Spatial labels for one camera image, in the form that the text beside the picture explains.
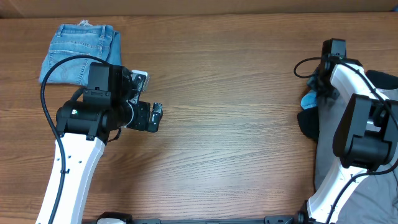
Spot grey shorts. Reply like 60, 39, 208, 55
314, 96, 397, 224

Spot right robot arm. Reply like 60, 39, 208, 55
295, 39, 397, 223

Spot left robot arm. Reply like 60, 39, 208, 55
36, 63, 163, 223

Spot light blue garment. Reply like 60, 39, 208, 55
300, 77, 318, 110

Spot black garment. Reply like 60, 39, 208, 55
297, 70, 397, 143

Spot folded blue denim jeans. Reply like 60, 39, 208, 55
39, 20, 121, 86

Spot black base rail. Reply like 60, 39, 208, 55
131, 215, 304, 224

